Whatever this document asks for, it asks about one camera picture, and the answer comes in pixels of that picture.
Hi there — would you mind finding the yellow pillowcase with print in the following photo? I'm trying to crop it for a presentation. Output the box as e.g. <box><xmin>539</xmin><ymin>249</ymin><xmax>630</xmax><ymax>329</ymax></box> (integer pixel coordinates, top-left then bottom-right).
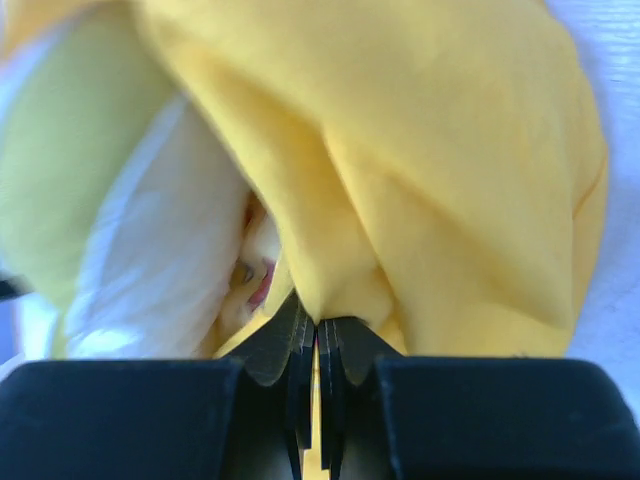
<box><xmin>0</xmin><ymin>0</ymin><xmax>611</xmax><ymax>361</ymax></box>

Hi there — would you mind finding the white pillow with yellow edge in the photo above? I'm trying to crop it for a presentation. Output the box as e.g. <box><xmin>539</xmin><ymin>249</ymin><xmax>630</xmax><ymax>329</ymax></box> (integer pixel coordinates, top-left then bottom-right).
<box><xmin>1</xmin><ymin>4</ymin><xmax>279</xmax><ymax>361</ymax></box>

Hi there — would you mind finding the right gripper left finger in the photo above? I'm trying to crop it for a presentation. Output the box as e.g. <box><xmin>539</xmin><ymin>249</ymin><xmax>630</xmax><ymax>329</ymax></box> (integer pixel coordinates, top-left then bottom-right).
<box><xmin>1</xmin><ymin>295</ymin><xmax>315</xmax><ymax>479</ymax></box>

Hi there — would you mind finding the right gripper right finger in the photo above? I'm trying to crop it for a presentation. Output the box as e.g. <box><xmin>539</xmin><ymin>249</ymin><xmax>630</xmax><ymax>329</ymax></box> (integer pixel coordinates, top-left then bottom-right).
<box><xmin>317</xmin><ymin>318</ymin><xmax>639</xmax><ymax>479</ymax></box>

